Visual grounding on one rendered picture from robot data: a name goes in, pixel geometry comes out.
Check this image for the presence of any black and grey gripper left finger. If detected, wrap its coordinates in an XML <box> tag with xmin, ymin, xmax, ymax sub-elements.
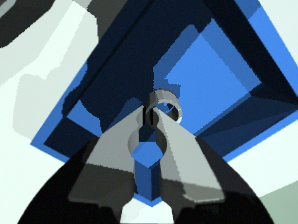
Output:
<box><xmin>17</xmin><ymin>105</ymin><xmax>146</xmax><ymax>224</ymax></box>

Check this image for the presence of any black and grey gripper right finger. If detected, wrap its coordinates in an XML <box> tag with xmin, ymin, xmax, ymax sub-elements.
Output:
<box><xmin>150</xmin><ymin>106</ymin><xmax>275</xmax><ymax>224</ymax></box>

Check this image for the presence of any blue crate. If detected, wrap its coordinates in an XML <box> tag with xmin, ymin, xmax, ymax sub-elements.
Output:
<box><xmin>29</xmin><ymin>0</ymin><xmax>298</xmax><ymax>207</ymax></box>

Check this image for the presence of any grey metal bushing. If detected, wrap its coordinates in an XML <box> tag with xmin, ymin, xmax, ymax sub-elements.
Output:
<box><xmin>145</xmin><ymin>88</ymin><xmax>183</xmax><ymax>130</ymax></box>

